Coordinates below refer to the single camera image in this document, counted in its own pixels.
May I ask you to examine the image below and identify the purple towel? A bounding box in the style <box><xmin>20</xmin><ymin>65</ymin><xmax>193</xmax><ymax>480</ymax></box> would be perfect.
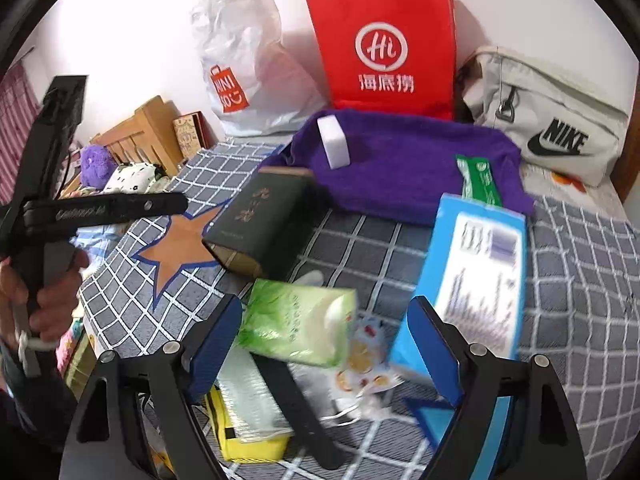
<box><xmin>257</xmin><ymin>109</ymin><xmax>536</xmax><ymax>226</ymax></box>

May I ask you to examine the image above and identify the green packet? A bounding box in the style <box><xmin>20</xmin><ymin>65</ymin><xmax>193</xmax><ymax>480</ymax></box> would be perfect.
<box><xmin>455</xmin><ymin>154</ymin><xmax>503</xmax><ymax>208</ymax></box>

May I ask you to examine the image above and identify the white orange print cloth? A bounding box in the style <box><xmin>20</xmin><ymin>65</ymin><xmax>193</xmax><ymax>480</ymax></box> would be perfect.
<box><xmin>520</xmin><ymin>162</ymin><xmax>627</xmax><ymax>221</ymax></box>

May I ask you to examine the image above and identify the blue cardboard box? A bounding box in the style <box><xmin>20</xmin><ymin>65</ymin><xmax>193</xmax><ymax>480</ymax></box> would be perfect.
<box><xmin>390</xmin><ymin>192</ymin><xmax>528</xmax><ymax>480</ymax></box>

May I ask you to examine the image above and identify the dark green box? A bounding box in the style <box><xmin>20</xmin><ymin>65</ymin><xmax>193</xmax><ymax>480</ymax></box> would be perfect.
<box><xmin>201</xmin><ymin>166</ymin><xmax>321</xmax><ymax>281</ymax></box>

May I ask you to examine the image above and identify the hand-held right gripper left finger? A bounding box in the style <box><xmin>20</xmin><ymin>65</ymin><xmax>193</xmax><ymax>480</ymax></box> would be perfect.
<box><xmin>60</xmin><ymin>294</ymin><xmax>244</xmax><ymax>480</ymax></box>

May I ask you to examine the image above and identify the person's left forearm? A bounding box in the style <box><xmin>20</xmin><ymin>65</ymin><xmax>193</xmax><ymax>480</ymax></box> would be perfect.
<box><xmin>0</xmin><ymin>345</ymin><xmax>76</xmax><ymax>448</ymax></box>

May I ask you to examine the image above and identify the green tissue pack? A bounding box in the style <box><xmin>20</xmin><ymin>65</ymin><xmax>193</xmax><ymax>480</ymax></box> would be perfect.
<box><xmin>235</xmin><ymin>279</ymin><xmax>358</xmax><ymax>368</ymax></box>

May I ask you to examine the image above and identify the white plastic bag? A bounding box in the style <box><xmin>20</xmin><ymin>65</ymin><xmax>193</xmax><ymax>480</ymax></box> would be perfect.
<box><xmin>190</xmin><ymin>0</ymin><xmax>328</xmax><ymax>137</ymax></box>

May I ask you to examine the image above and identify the wooden headboard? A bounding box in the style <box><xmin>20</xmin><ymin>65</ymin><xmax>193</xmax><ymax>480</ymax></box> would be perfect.
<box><xmin>90</xmin><ymin>95</ymin><xmax>183</xmax><ymax>178</ymax></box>

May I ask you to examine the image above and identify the brown patterned box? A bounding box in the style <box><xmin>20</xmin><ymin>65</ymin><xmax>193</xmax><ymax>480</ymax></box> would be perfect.
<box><xmin>172</xmin><ymin>112</ymin><xmax>206</xmax><ymax>163</ymax></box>

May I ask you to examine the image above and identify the colourful printed box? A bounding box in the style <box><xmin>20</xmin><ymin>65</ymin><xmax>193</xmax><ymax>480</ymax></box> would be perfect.
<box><xmin>55</xmin><ymin>305</ymin><xmax>98</xmax><ymax>401</ymax></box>

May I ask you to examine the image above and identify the purple plush toy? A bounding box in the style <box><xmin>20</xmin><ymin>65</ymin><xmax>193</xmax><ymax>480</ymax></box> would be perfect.
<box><xmin>80</xmin><ymin>144</ymin><xmax>118</xmax><ymax>188</ymax></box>

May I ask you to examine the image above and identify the person's left hand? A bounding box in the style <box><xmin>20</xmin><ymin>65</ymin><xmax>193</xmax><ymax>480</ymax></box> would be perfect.
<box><xmin>0</xmin><ymin>249</ymin><xmax>91</xmax><ymax>347</ymax></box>

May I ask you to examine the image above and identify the red paper bag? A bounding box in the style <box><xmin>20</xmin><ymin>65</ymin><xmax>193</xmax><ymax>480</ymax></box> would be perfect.
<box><xmin>305</xmin><ymin>0</ymin><xmax>457</xmax><ymax>121</ymax></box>

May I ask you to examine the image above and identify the light blue cloth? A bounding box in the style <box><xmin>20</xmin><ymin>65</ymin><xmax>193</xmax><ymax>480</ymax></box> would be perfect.
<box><xmin>75</xmin><ymin>224</ymin><xmax>132</xmax><ymax>263</ymax></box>

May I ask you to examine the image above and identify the beige sling bag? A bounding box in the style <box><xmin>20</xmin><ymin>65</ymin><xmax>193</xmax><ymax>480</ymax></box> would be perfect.
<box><xmin>457</xmin><ymin>45</ymin><xmax>632</xmax><ymax>188</ymax></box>

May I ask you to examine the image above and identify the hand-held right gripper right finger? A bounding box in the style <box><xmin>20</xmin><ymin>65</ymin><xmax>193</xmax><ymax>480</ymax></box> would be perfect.
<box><xmin>407</xmin><ymin>296</ymin><xmax>587</xmax><ymax>480</ymax></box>

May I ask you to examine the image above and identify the pink curtain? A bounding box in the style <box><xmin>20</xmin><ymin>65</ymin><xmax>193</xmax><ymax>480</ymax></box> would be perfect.
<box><xmin>0</xmin><ymin>62</ymin><xmax>42</xmax><ymax>206</ymax></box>

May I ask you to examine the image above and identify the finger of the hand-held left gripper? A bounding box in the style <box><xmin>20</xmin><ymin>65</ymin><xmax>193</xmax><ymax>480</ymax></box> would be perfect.
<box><xmin>119</xmin><ymin>192</ymin><xmax>189</xmax><ymax>222</ymax></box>

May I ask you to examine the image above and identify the white spotted pillow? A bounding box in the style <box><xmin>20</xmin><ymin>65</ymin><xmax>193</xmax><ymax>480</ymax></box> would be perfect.
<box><xmin>102</xmin><ymin>162</ymin><xmax>168</xmax><ymax>195</ymax></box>

